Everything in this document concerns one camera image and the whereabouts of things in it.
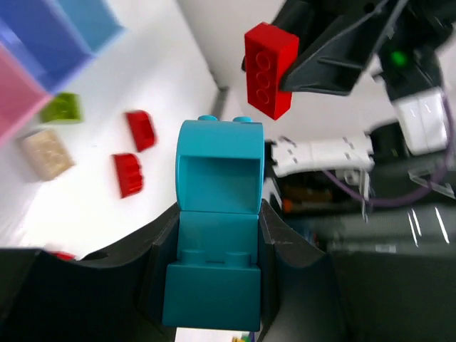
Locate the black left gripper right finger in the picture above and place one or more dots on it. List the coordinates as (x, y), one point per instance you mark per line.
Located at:
(299, 292)

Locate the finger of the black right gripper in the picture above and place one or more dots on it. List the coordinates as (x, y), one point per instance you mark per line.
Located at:
(337, 41)

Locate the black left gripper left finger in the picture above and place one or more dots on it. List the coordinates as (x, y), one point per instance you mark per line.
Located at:
(113, 294)

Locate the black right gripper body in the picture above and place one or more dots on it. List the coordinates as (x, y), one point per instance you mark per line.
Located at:
(408, 59)

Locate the red flower lego piece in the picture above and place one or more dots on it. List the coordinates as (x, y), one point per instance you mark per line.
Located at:
(63, 255)

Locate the long red lego brick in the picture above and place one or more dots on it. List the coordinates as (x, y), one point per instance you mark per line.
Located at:
(269, 53)

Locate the teal lego brick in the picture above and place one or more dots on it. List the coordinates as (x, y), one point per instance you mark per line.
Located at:
(215, 281)

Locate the beige lego brick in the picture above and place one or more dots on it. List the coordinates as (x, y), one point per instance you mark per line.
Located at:
(46, 154)

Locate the red curved lego brick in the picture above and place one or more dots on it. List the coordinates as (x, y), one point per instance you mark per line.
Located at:
(129, 174)

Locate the green lego brick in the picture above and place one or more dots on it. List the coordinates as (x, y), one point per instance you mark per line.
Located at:
(64, 108)

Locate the small pink container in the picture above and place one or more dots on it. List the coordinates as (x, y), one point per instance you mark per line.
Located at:
(21, 96)

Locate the light blue container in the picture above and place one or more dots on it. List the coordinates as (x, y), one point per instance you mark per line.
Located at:
(94, 20)

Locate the dark blue container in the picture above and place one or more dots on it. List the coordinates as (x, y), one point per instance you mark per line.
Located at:
(40, 36)

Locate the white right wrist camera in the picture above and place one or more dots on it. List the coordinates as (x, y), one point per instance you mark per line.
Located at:
(423, 121)

